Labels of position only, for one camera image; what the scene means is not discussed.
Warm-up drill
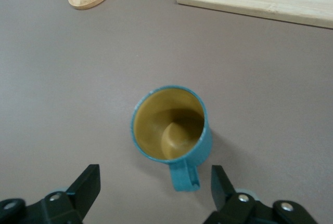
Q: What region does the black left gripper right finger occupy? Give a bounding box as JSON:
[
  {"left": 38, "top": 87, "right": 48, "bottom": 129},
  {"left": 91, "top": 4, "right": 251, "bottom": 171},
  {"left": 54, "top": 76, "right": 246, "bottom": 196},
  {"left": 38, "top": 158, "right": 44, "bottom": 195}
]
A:
[{"left": 202, "top": 165, "right": 319, "bottom": 224}]

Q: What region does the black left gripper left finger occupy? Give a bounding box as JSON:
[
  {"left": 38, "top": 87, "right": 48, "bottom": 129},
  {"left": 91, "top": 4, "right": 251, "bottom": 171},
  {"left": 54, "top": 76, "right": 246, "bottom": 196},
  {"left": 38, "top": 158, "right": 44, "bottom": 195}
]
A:
[{"left": 0, "top": 164, "right": 101, "bottom": 224}]

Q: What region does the teal cup with yellow inside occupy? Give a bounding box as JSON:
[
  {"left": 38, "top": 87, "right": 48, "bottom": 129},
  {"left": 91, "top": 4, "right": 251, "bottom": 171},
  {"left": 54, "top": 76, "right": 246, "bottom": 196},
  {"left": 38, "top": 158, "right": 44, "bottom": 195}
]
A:
[{"left": 131, "top": 85, "right": 213, "bottom": 192}]

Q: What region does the wooden cutting board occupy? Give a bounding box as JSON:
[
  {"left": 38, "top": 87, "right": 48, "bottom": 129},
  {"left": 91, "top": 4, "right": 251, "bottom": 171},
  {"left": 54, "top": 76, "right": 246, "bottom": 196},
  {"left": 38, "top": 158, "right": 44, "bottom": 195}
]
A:
[{"left": 175, "top": 0, "right": 333, "bottom": 29}]

